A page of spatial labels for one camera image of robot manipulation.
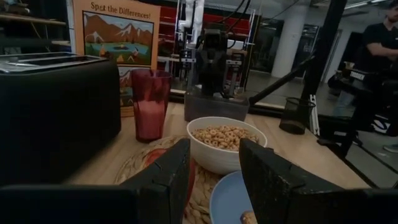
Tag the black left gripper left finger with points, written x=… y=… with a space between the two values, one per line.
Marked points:
x=168 y=186

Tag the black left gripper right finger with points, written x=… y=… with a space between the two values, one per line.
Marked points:
x=270 y=186

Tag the brown toast slice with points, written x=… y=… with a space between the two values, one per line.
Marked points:
x=248 y=218

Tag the blue plate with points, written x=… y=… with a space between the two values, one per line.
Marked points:
x=230 y=199

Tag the white ceramic bowl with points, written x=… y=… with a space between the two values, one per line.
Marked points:
x=217 y=158

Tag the red plastic tumbler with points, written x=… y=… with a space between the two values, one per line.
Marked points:
x=150 y=118

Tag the orange cereal box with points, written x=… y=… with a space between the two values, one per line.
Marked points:
x=118 y=40

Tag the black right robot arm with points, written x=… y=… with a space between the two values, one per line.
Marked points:
x=214 y=39

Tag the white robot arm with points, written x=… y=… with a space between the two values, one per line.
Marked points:
x=194 y=18

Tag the grey translucent plastic container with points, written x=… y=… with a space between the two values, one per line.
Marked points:
x=214 y=109

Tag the round woven straw placemat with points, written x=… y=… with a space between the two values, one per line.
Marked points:
x=133 y=165

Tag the black two-slot toaster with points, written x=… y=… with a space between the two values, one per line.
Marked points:
x=56 y=118

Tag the person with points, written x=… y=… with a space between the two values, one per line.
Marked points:
x=379 y=43

